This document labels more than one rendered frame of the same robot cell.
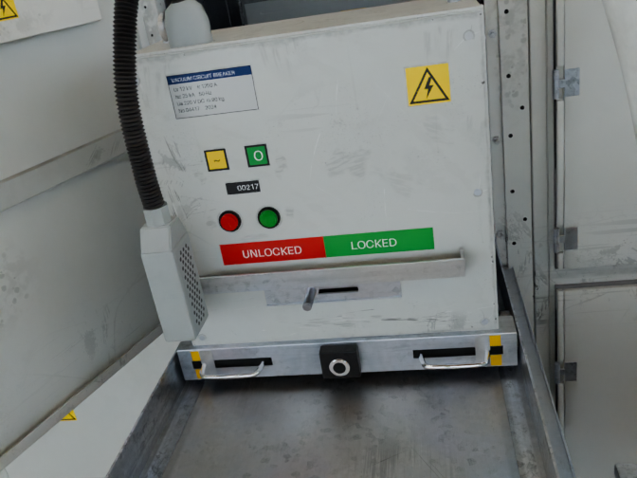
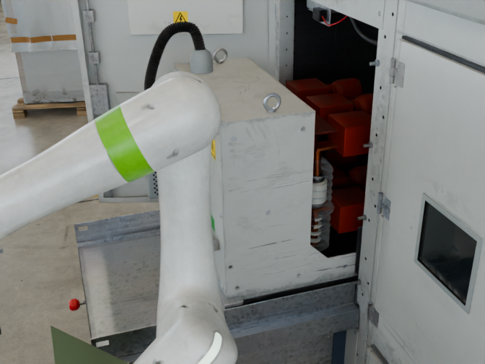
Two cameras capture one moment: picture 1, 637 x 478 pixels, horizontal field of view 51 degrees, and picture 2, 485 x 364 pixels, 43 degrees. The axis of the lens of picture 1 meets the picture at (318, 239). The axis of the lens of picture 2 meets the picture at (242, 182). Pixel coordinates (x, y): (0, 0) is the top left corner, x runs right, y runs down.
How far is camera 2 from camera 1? 1.43 m
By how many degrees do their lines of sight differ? 55
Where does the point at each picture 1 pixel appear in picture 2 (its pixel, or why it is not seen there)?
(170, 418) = (155, 228)
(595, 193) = (388, 297)
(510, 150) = (367, 230)
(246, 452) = (139, 257)
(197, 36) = (194, 68)
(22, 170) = not seen: hidden behind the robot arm
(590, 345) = not seen: outside the picture
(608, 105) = (399, 241)
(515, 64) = (375, 173)
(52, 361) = not seen: hidden behind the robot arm
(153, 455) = (130, 233)
